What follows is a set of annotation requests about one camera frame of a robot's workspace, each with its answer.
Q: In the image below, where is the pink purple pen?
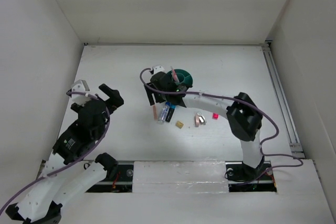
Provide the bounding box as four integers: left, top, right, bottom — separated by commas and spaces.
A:
171, 66, 180, 83

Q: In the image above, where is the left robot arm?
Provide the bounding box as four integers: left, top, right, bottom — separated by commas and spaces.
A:
1, 80, 124, 223

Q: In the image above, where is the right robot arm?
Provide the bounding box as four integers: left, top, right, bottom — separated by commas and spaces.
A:
144, 66, 265, 182

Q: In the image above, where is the orange marker pen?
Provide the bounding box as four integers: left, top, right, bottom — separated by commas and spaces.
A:
152, 105, 158, 122

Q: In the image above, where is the teal round compartment organizer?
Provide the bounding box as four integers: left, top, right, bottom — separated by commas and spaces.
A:
171, 69, 193, 88

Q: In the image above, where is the clear spray bottle blue cap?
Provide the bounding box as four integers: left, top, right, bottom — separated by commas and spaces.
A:
158, 102, 170, 123

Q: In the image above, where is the black marker blue cap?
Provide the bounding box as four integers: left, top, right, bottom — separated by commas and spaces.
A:
165, 104, 176, 122

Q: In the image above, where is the yellow eraser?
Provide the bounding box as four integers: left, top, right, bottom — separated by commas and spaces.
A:
175, 121, 184, 129

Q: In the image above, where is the black pink highlighter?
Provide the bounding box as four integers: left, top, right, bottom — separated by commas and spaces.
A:
212, 113, 219, 120

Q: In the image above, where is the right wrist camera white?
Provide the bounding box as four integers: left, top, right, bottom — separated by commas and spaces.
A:
150, 65, 165, 75

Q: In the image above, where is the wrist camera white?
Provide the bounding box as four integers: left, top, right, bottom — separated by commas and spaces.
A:
70, 80, 90, 105
150, 65, 165, 75

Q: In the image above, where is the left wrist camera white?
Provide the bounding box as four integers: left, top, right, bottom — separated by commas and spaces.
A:
70, 80, 90, 105

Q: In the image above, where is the aluminium rail right side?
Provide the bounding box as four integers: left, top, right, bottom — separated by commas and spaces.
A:
261, 40, 306, 159

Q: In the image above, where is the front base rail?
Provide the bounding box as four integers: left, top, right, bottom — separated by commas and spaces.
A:
88, 161, 277, 194

